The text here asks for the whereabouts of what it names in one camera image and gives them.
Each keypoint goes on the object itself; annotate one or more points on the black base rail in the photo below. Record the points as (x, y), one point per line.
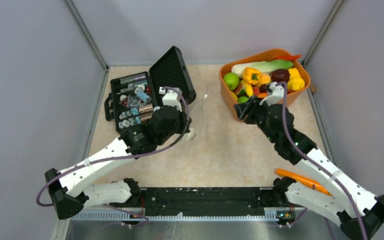
(210, 202)

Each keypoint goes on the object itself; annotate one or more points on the green white cabbage toy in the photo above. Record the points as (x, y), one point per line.
(266, 67)

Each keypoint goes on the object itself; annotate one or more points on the green apple toy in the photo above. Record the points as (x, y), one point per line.
(231, 80)

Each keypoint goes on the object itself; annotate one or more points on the orange mango toy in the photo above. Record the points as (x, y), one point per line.
(262, 95)

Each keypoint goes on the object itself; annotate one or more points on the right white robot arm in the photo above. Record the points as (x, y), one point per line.
(358, 212)

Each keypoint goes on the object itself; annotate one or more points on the yellow pear toy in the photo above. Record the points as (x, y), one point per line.
(295, 82)

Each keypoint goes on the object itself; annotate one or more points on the red chili toy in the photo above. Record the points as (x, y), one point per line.
(290, 58)

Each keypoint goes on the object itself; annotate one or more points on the black open case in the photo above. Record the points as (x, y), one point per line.
(134, 97)

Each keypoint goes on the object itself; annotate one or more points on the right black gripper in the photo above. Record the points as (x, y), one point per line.
(249, 108)

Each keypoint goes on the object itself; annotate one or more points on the orange plastic basket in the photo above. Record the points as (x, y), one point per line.
(262, 56)

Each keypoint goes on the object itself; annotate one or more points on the dark purple fruit toy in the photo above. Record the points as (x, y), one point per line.
(280, 75)

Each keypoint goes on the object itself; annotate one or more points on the orange carrot toy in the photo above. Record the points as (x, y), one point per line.
(310, 183)

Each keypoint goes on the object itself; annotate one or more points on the yellow banana toy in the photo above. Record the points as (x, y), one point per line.
(248, 88)

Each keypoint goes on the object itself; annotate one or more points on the white mushroom toy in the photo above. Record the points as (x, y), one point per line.
(191, 134)

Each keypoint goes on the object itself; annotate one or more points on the clear dotted zip bag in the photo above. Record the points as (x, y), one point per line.
(198, 118)

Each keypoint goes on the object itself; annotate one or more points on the yellow bell pepper toy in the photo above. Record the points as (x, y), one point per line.
(251, 75)

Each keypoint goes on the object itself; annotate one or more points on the peach toy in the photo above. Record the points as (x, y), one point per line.
(264, 79)

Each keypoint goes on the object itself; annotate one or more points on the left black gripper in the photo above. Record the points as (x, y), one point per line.
(183, 117)

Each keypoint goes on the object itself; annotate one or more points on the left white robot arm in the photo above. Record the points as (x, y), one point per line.
(72, 189)

